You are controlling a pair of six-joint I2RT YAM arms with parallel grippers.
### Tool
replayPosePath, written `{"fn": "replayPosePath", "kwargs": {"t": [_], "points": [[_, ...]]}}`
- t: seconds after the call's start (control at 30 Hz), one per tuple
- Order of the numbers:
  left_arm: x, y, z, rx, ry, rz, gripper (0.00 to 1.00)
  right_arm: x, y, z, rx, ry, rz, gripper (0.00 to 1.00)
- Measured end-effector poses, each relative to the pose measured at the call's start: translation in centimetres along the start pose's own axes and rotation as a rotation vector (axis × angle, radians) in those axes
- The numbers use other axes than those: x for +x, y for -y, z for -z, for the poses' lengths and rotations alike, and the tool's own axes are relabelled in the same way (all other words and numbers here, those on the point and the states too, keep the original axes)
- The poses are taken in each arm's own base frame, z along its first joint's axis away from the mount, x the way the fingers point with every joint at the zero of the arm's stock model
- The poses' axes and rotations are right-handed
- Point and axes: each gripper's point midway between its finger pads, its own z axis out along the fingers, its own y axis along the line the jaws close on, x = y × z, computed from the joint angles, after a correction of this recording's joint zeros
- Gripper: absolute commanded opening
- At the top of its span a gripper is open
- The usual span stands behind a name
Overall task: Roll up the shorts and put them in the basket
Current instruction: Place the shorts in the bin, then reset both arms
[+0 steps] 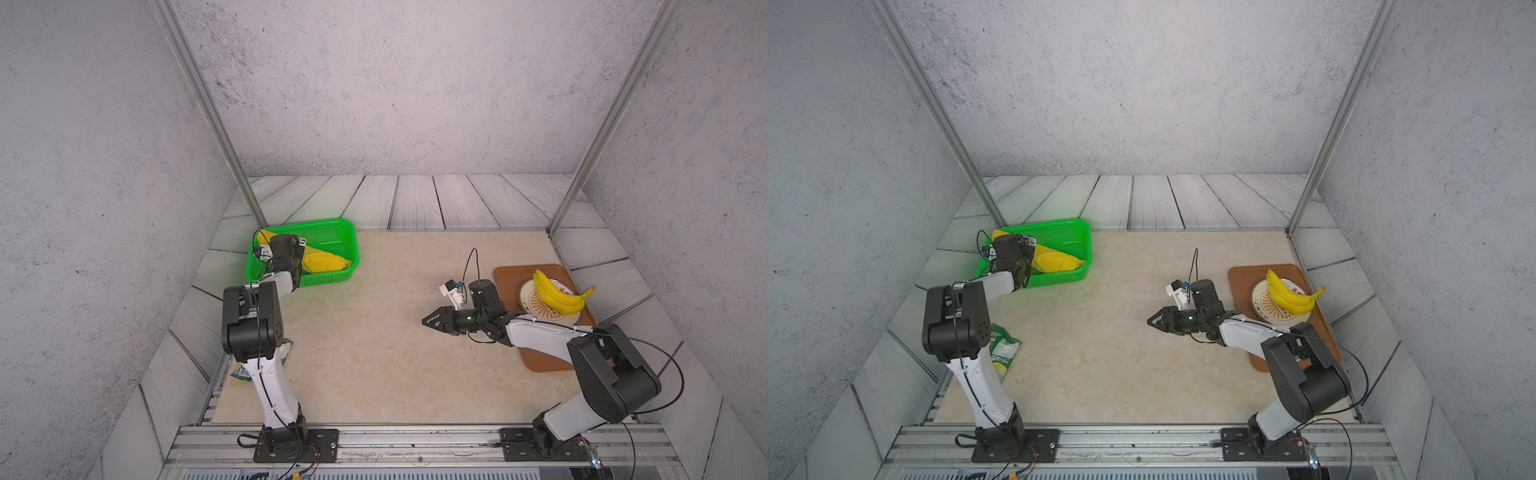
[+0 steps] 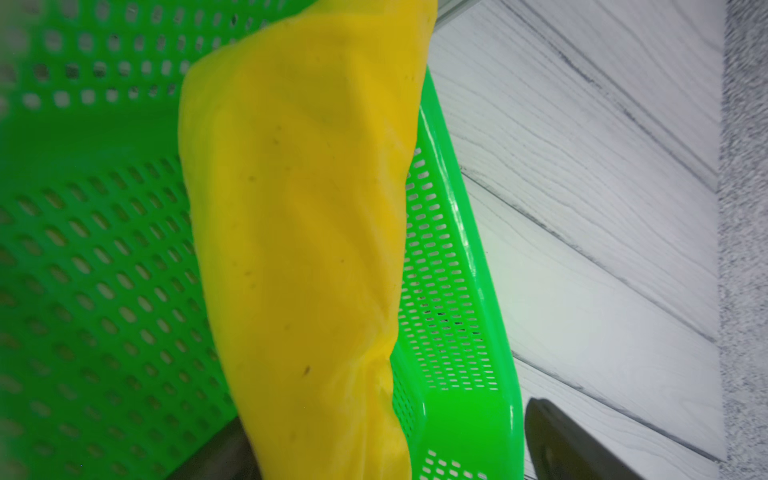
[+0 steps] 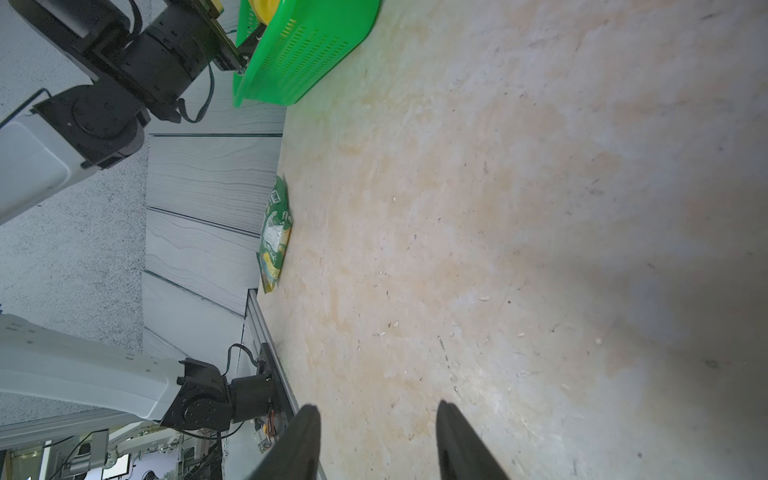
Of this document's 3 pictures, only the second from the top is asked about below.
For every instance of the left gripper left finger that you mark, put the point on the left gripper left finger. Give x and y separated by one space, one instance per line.
226 456

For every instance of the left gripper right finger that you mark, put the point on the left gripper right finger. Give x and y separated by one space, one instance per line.
561 449

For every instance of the yellow shorts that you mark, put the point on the yellow shorts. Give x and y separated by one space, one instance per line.
295 144

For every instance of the green plastic basket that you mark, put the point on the green plastic basket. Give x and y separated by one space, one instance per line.
108 367

